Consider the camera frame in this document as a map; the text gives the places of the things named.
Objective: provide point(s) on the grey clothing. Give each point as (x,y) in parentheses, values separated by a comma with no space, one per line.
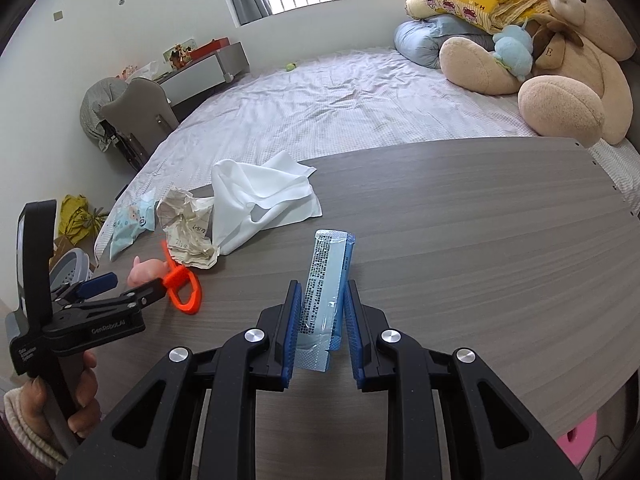
(95,105)

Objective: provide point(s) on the white grey desk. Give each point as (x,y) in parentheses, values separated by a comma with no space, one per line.
(210,72)

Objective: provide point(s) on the bed with checked sheet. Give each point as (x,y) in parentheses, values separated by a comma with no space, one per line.
(325,105)

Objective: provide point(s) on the pink pig toy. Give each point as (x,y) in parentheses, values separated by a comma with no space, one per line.
(142,274)

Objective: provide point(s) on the white wall switch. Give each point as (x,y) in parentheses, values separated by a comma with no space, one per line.
(58,15)

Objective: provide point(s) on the grey beige chair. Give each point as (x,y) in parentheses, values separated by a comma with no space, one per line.
(140,110)

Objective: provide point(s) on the light blue wipes packet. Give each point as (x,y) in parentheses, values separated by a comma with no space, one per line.
(130,222)

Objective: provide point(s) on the grey-blue pillow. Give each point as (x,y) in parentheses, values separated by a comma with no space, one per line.
(425,37)

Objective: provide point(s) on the paper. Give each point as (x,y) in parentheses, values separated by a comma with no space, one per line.
(187,235)

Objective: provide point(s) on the small blue plush toy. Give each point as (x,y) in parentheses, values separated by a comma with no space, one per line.
(515,47)

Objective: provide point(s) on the yellow sack with knot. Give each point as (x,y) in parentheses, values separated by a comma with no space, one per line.
(75,210)

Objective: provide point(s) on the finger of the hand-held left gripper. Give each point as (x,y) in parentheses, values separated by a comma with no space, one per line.
(135,297)
(97,282)

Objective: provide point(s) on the small pink item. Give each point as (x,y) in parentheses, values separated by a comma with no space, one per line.
(125,71)

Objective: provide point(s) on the colourful figure picture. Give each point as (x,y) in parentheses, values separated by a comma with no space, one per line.
(178,55)

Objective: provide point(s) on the white plastic bag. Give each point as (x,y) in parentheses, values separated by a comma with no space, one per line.
(147,70)

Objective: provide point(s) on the person's left hand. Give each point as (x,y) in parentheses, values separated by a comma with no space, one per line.
(87,390)

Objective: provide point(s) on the black folding stand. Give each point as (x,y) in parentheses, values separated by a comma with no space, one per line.
(125,147)

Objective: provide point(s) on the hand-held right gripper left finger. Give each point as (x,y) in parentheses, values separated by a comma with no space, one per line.
(291,340)

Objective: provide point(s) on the white cloth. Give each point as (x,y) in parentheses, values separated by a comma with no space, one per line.
(260,195)

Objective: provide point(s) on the grey perforated plastic basket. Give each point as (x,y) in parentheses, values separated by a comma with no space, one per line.
(70,265)

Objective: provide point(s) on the orange plastic clip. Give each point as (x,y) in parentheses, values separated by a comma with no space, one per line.
(185,280)

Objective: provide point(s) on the red box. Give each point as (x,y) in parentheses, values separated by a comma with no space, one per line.
(210,49)

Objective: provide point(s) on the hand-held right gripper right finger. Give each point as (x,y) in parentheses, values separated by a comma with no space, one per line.
(351,340)

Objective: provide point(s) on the pink plastic item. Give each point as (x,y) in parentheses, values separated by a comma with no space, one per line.
(580,440)

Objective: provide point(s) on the large beige teddy bear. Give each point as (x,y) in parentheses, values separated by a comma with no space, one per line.
(575,60)

